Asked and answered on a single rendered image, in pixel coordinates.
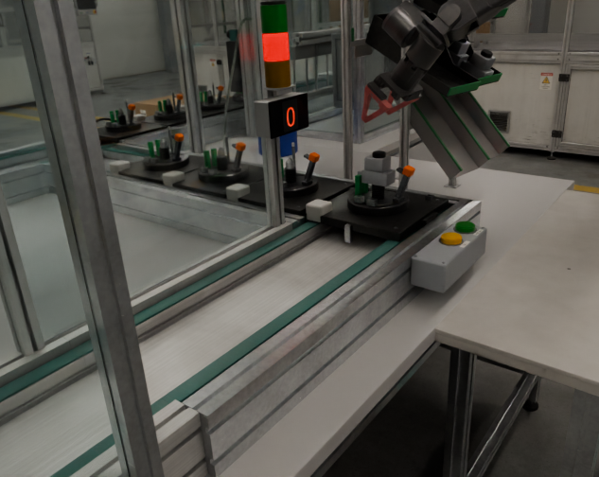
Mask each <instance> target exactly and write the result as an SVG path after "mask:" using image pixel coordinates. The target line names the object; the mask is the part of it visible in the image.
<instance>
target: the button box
mask: <svg viewBox="0 0 599 477"><path fill-rule="evenodd" d="M457 222H458V221H457ZM457 222H456V223H457ZM456 223H454V224H453V225H452V226H451V227H450V228H448V229H447V230H446V231H444V232H443V233H442V234H441V235H443V234H444V233H449V232H451V233H457V234H459V235H460V236H462V242H461V243H459V244H446V243H443V242H442V241H441V235H439V236H438V237H437V238H435V239H434V240H433V241H431V242H430V243H429V244H428V245H426V246H425V247H424V248H423V249H421V250H420V251H419V252H418V253H416V254H415V255H414V256H412V261H411V284H412V285H415V286H417V287H421V288H425V289H428V290H432V291H436V292H442V293H444V292H445V291H446V290H447V289H448V288H449V287H450V286H451V285H452V284H453V283H455V282H456V281H457V280H458V279H459V278H460V277H461V276H462V275H463V274H464V273H465V272H466V271H467V270H468V269H469V268H470V267H471V266H472V265H473V264H474V263H475V262H476V261H477V260H478V259H479V258H480V257H481V256H482V255H483V254H484V253H485V242H486V231H487V229H486V228H485V227H481V226H476V225H475V231H473V232H470V233H463V232H459V231H457V230H455V224H456Z"/></svg>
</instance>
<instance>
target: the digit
mask: <svg viewBox="0 0 599 477"><path fill-rule="evenodd" d="M282 111H283V126H284V133H285V132H288V131H291V130H294V129H297V128H298V110H297V98H295V99H291V100H287V101H283V102H282Z"/></svg>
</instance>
